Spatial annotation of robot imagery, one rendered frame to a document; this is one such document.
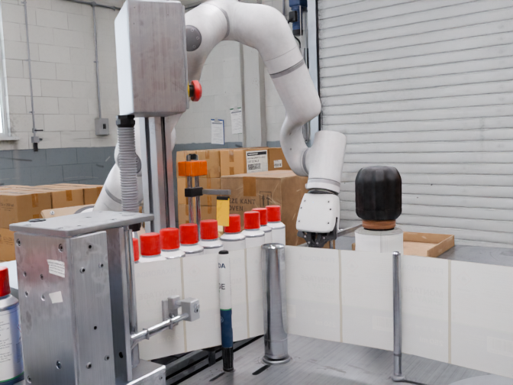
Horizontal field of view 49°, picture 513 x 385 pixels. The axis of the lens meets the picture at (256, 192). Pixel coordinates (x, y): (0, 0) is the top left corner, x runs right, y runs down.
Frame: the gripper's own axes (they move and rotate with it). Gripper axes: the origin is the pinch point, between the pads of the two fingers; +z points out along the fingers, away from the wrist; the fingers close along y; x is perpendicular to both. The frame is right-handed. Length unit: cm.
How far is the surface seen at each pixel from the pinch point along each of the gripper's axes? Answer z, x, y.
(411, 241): -17, 78, -2
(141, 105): -15, -62, -3
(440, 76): -212, 350, -84
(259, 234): 0.6, -30.1, 3.2
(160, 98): -17, -60, -2
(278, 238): -0.3, -20.3, 1.6
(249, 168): -96, 253, -209
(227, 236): 2.3, -36.1, -0.2
